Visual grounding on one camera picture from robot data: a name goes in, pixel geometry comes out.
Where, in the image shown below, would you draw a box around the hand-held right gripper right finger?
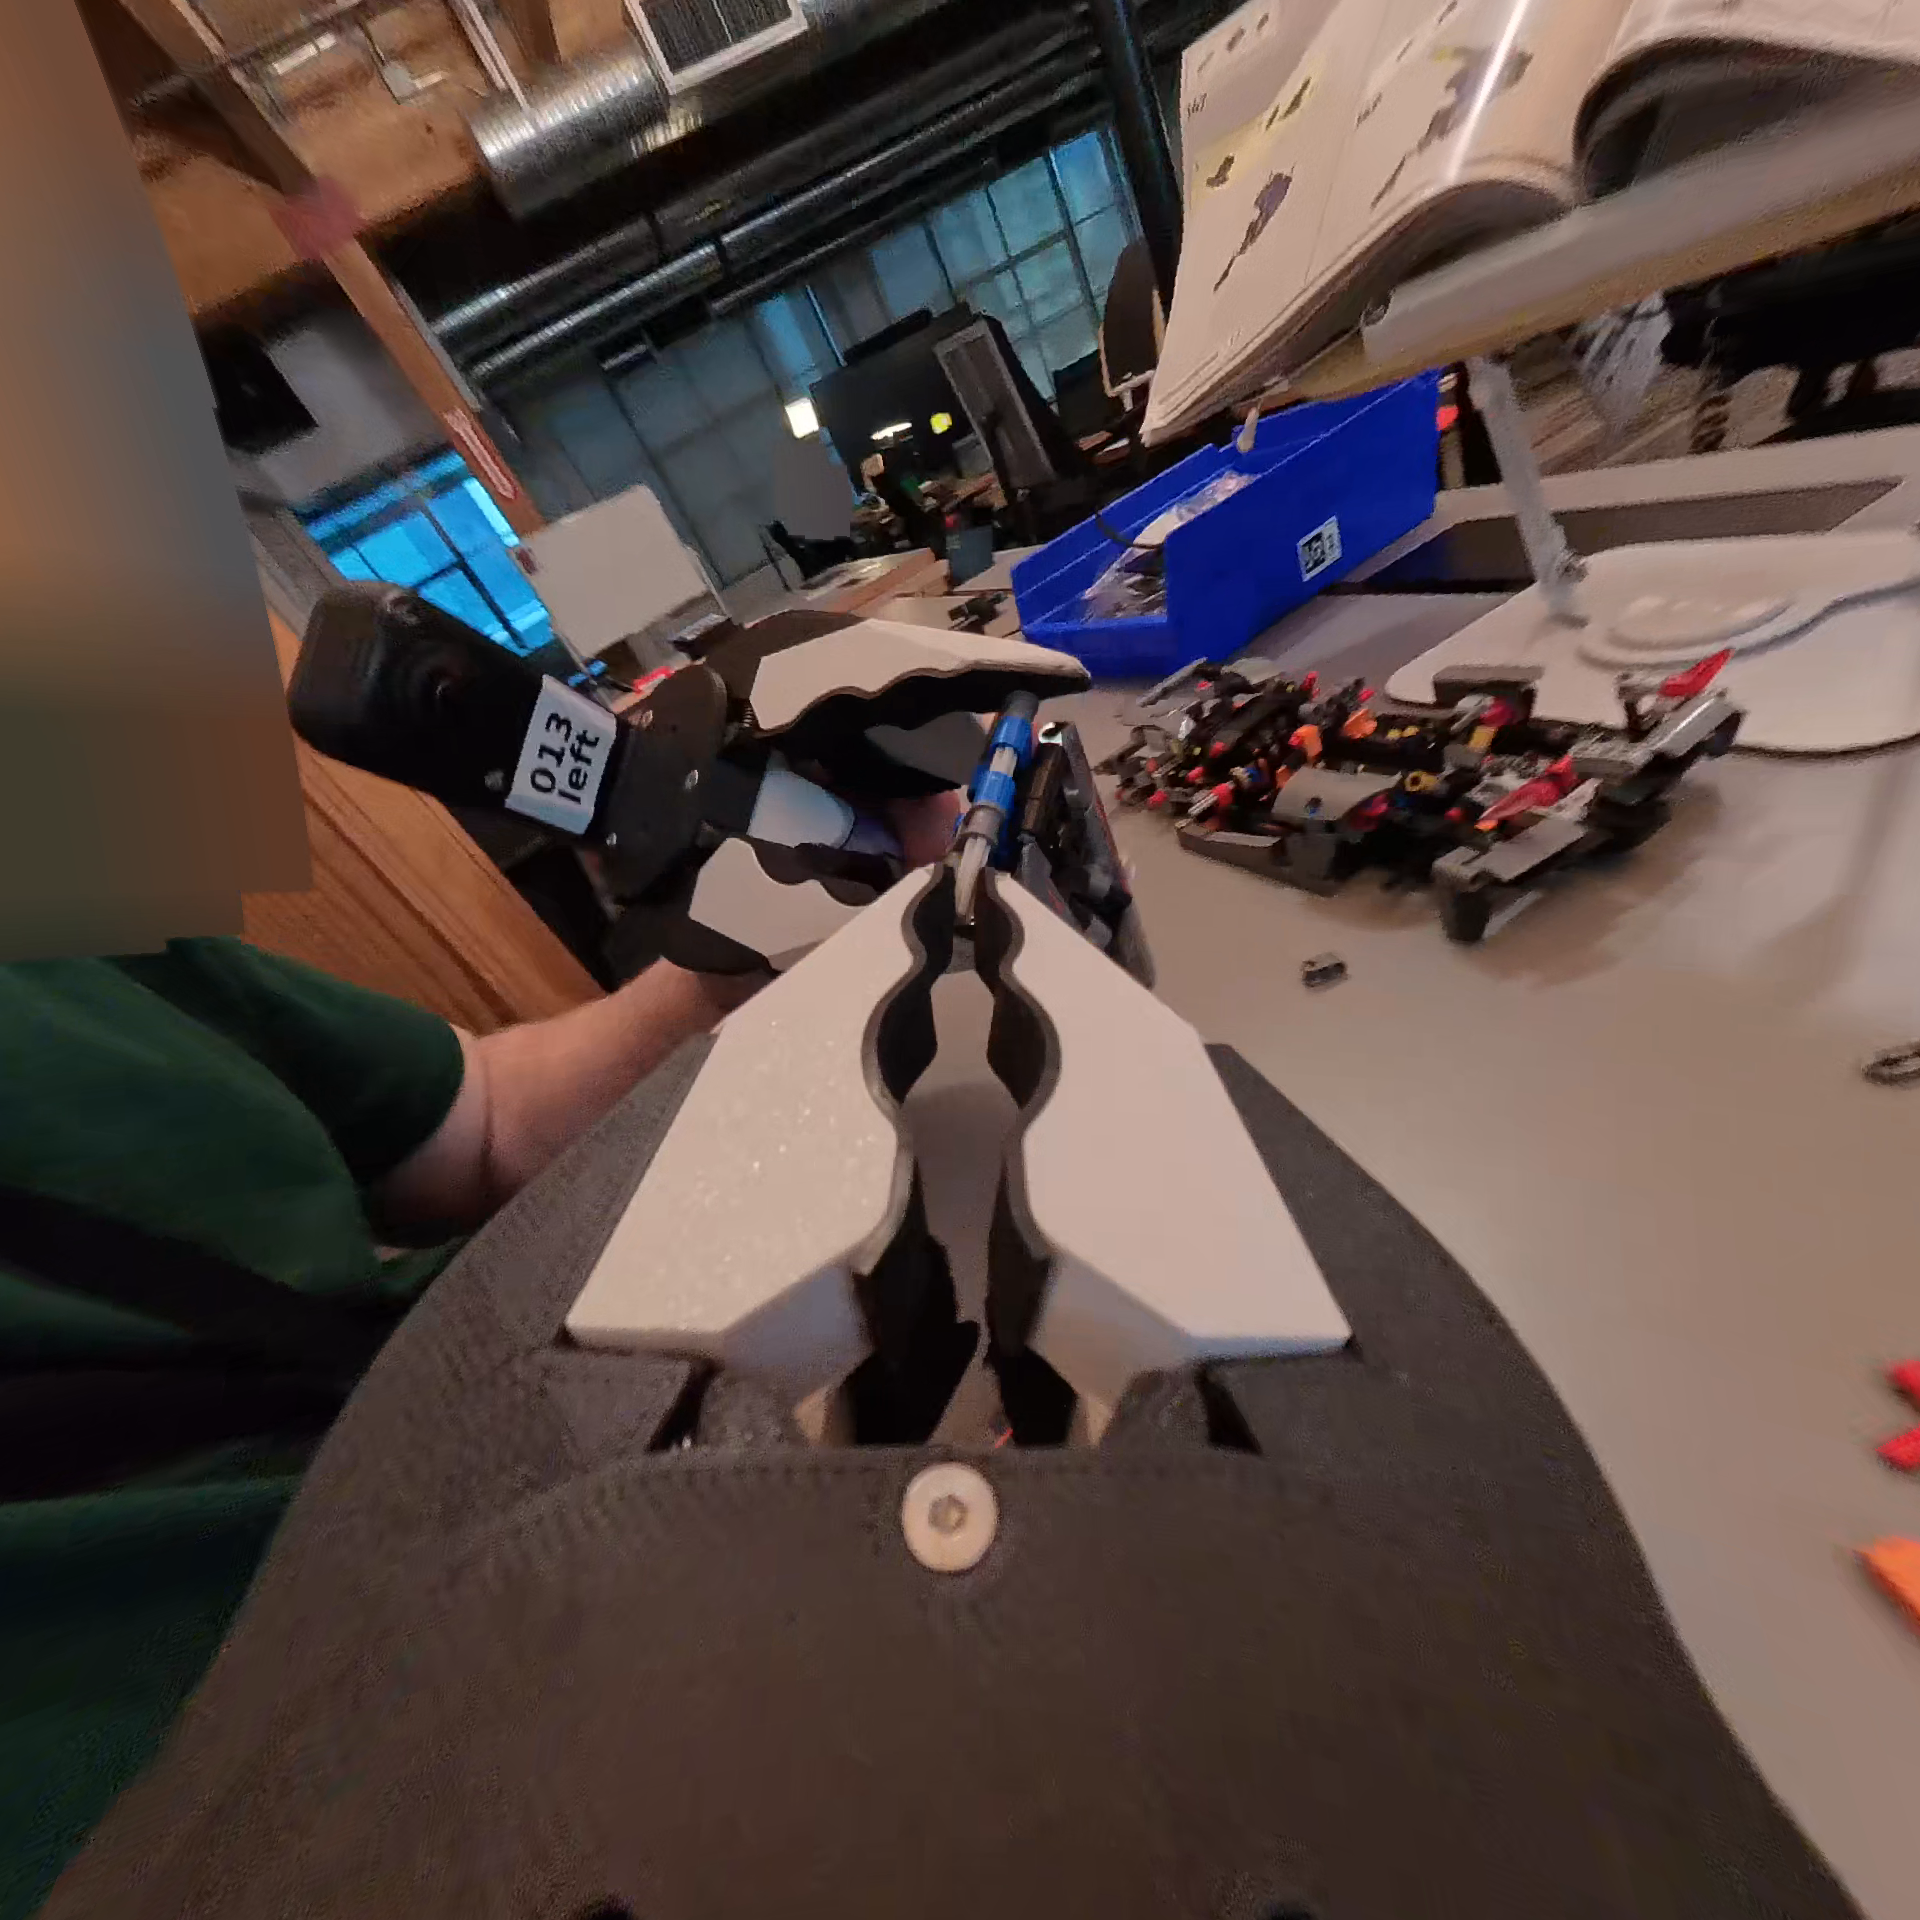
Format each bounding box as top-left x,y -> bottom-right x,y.
977,871 -> 1354,1444

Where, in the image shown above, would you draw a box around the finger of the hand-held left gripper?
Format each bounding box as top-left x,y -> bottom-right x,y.
681,832 -> 915,976
739,613 -> 1095,741

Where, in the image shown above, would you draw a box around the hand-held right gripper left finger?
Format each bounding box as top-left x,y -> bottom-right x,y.
565,873 -> 953,1444

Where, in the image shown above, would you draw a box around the small lego gearbox assembly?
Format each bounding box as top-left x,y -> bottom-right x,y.
941,690 -> 1161,995

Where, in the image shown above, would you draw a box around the large lego car chassis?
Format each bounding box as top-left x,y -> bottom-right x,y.
1103,648 -> 1749,947

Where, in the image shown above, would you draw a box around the lego instruction booklet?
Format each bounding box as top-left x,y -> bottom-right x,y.
1141,0 -> 1920,448

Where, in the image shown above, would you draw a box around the person's left hand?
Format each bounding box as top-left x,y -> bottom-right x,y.
863,787 -> 964,875

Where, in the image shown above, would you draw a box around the whiteboard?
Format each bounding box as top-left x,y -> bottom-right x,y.
516,483 -> 706,641

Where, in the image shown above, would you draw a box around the black monitor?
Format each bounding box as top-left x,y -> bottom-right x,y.
807,307 -> 1075,497

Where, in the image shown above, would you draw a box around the clear plastic bags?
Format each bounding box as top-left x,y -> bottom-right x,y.
1073,471 -> 1256,617

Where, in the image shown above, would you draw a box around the blue plastic bin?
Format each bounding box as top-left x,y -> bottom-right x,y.
1013,369 -> 1445,682

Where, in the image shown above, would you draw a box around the wooden beam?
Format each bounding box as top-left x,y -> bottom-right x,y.
299,180 -> 545,538

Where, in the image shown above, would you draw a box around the person's green shirt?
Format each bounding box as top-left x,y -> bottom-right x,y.
0,937 -> 467,1920

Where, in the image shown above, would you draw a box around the white book stand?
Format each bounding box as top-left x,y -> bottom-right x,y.
1359,143 -> 1920,757

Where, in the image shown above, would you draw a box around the metal ventilation duct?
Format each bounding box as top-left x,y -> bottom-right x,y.
469,45 -> 677,219

